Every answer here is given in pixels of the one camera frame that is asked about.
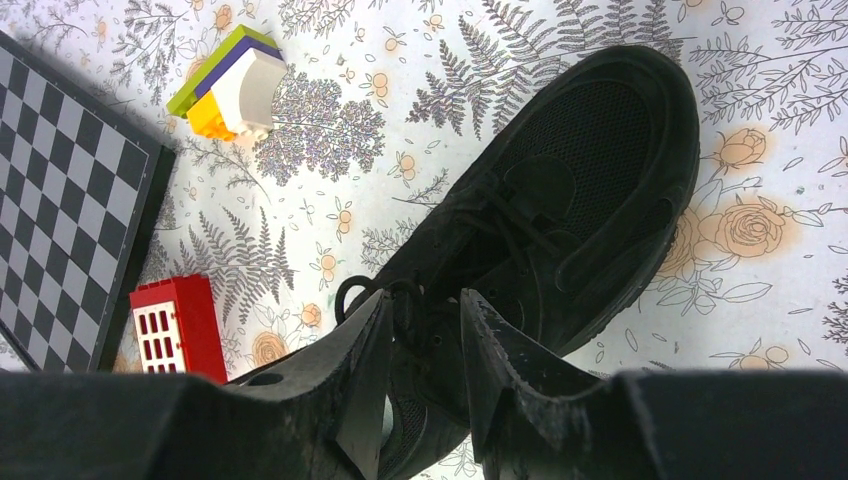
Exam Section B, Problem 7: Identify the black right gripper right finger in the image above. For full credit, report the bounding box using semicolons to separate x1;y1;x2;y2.
460;289;847;479

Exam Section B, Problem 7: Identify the red toy calculator block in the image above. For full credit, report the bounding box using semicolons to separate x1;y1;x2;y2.
130;274;228;384

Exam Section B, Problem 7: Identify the multicolour toy brick stack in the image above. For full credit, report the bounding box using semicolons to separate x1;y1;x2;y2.
167;25;288;141

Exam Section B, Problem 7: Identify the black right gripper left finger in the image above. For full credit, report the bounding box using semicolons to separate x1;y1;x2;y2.
1;296;392;479

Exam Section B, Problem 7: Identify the black shoelace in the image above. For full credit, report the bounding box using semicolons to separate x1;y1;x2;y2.
333;274;465;372

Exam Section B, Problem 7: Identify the black white chessboard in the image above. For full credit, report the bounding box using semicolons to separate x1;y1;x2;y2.
1;35;175;373

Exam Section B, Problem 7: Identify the floral patterned table mat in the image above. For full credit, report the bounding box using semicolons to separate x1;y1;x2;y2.
1;1;847;377

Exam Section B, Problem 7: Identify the black sneaker shoe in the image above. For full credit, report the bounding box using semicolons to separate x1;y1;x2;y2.
334;45;700;479

